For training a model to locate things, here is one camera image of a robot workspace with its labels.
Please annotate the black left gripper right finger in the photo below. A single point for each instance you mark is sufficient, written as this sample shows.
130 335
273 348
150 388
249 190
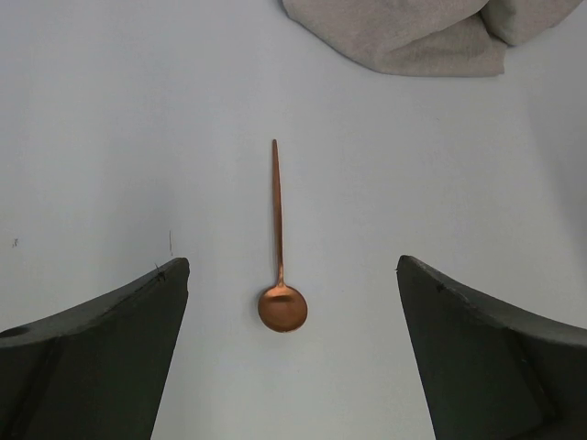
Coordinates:
491 370

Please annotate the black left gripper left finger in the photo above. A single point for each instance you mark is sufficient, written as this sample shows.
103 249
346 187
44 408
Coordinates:
97 370

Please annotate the grey cloth napkin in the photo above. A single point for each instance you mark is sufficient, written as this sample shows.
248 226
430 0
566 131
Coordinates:
433 38

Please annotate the copper spoon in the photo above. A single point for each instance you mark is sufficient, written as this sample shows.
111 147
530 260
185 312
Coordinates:
281 308

